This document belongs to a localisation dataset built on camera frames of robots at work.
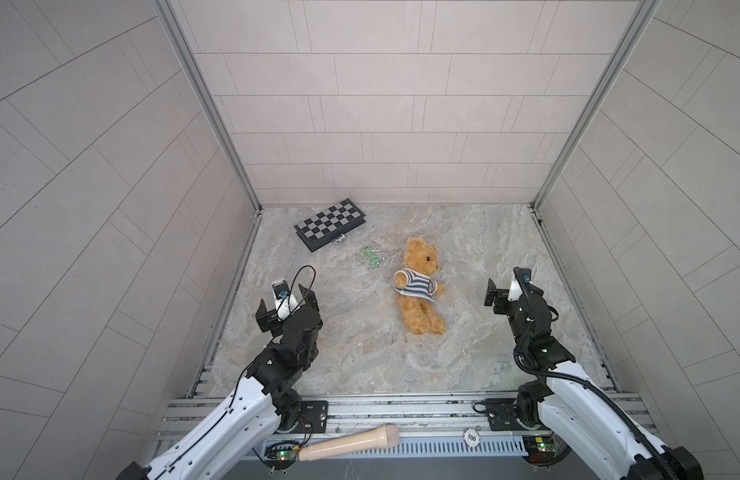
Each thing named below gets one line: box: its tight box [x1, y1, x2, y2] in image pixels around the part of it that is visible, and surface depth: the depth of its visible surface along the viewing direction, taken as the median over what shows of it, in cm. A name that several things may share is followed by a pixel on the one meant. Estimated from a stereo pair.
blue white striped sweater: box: [393, 268, 438, 303], surface depth 87 cm
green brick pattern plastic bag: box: [360, 245, 382, 269], surface depth 104 cm
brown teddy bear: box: [395, 238, 446, 335], surface depth 86 cm
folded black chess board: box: [294, 198, 366, 253], surface depth 109 cm
